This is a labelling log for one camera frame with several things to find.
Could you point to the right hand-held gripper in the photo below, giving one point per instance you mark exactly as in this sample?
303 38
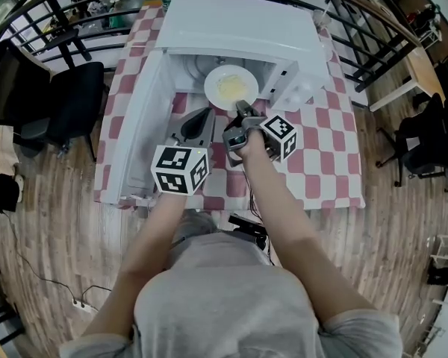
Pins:
280 134

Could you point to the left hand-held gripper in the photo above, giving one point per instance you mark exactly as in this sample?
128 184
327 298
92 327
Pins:
179 170

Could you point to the white plate of food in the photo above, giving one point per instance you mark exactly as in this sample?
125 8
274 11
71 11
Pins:
229 86

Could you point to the white microwave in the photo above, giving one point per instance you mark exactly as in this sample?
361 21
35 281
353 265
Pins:
239 28

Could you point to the person's right forearm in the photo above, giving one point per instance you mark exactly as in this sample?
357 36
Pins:
283 218

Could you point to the person's left forearm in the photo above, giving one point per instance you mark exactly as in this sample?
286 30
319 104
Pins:
149 248

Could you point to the clear plastic container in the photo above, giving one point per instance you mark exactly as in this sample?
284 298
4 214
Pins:
296 93

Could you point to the red white checkered tablecloth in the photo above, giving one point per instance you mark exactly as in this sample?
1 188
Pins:
321 155

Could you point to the clear drinking glass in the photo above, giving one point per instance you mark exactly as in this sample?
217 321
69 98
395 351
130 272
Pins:
322 18

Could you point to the black metal railing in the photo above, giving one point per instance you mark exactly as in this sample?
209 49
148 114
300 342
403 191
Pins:
358 17

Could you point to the light wooden desk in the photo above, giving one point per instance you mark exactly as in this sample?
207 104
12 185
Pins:
414 77

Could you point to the black office chair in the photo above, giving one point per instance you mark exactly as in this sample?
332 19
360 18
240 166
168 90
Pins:
425 140

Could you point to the person's grey shirt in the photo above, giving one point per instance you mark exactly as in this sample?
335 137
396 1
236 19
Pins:
227 304

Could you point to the white power strip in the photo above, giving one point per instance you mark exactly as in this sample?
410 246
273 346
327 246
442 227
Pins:
84 306

